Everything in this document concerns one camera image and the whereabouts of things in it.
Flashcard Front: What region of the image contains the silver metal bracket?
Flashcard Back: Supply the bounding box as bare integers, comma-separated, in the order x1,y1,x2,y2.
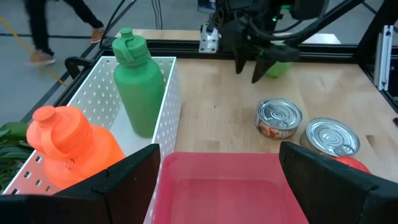
198,22,220,54

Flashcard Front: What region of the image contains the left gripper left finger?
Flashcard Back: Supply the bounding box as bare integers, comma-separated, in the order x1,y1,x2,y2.
0,143,162,224

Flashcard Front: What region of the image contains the pink translucent plastic bin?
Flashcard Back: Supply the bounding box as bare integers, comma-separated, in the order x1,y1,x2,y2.
152,151,309,224

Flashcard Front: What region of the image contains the green plastic water bottle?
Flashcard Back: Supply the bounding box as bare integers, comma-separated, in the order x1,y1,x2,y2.
111,27,166,139

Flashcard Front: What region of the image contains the orange plastic water bottle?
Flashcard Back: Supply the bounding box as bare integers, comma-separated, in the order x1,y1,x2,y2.
25,105,126,190

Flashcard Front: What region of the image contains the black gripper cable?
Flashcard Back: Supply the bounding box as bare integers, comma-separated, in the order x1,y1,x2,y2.
248,0,331,42

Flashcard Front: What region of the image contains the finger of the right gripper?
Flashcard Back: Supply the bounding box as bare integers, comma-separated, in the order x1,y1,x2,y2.
233,47,250,75
251,55,278,85

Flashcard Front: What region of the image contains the white perforated bin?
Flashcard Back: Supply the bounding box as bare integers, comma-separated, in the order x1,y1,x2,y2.
1,55,183,224

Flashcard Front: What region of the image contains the green leafy plant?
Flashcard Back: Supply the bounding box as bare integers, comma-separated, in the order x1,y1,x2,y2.
0,121,35,192

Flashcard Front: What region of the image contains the aluminium extrusion post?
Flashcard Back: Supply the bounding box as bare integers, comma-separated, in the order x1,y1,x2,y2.
373,24,394,91

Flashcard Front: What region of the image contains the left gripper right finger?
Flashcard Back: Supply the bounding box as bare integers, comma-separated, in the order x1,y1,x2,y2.
278,141,398,224

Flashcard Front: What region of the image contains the Van Camp's tuna can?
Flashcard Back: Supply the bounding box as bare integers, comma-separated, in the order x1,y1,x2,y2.
299,117,361,158
254,97,303,141

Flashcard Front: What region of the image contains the black floor cable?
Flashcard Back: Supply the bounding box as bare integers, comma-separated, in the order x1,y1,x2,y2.
150,0,164,30
101,0,138,42

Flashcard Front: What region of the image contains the black frame bracket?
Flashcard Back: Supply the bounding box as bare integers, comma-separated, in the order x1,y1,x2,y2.
64,56,95,80

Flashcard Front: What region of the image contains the green round fruit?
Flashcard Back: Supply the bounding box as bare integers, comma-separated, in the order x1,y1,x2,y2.
266,60,293,79

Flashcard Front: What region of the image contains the red tomato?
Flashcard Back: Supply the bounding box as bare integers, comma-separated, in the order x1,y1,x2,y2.
333,155,372,175

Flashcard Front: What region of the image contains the black table frame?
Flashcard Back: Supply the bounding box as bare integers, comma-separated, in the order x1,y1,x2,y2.
20,0,398,125

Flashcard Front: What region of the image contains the person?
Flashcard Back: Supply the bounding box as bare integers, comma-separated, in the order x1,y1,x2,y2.
22,0,105,67

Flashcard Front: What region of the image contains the wooden table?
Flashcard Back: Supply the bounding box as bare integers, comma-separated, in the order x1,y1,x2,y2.
115,28,342,45

